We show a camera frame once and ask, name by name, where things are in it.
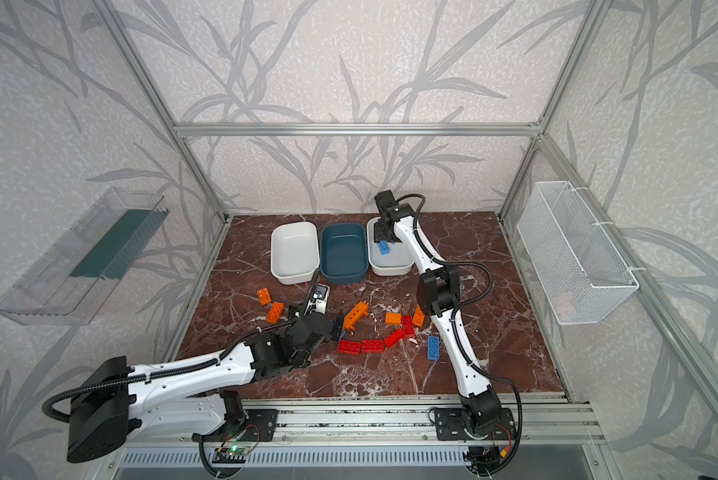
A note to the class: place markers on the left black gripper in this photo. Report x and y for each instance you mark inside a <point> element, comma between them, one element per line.
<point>335,327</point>

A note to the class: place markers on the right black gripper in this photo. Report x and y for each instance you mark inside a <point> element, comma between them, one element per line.
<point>384,227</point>

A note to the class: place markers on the blue lego brick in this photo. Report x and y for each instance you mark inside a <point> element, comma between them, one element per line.
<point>383,247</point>
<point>433,348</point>

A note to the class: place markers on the red lego brick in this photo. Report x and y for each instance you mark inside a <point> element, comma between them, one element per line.
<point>373,346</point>
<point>349,347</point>
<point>394,338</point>
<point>408,327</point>

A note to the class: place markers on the small orange lego brick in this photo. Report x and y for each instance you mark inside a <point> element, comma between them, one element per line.
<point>264,296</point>

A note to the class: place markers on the blue lego brick front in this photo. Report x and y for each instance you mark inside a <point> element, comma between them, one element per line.
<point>433,348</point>

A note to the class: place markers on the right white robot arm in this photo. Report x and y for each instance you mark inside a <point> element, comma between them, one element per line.
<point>439,297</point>

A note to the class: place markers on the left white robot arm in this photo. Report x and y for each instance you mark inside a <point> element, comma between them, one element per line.
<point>118,401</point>

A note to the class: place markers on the long orange lego brick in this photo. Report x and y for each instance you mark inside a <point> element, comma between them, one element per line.
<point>357,313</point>

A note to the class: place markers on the right white plastic bin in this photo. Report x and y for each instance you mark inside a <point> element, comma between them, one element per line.
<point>399,262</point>

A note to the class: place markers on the white plastic bin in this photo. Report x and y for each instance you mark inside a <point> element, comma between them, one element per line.
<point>294,252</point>
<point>399,262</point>

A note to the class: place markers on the teal plastic bin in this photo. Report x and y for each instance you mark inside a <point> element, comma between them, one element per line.
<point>344,253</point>

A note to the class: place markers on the red lego brick tilted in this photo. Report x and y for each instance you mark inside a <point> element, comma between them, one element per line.
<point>394,338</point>

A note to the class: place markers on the left white plastic bin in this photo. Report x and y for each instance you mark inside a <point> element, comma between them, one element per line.
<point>294,252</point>

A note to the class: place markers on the left green circuit board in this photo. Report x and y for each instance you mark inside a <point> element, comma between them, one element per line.
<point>230,455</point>

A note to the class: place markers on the right wiring bundle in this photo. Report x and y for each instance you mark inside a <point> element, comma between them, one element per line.
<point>488,457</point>

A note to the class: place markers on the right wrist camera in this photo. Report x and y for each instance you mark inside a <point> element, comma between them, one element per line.
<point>385,202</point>

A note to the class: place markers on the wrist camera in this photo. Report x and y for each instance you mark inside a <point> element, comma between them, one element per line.
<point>385,202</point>
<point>318,299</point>

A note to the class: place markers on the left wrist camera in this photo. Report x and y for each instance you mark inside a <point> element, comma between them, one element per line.
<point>318,299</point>

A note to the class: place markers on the aluminium cage frame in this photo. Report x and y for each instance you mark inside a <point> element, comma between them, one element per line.
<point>685,346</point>

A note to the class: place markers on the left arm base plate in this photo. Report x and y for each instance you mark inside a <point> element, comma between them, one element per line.
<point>258,426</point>

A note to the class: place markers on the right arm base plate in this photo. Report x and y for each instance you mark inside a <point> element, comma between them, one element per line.
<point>450,426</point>

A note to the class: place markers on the white wire mesh basket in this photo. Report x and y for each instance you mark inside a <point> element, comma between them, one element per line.
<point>583,275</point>

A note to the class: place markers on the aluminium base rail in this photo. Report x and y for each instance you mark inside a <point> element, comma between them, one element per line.
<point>548,419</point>

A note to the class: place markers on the clear plastic wall tray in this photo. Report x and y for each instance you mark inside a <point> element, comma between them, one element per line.
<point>70,283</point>

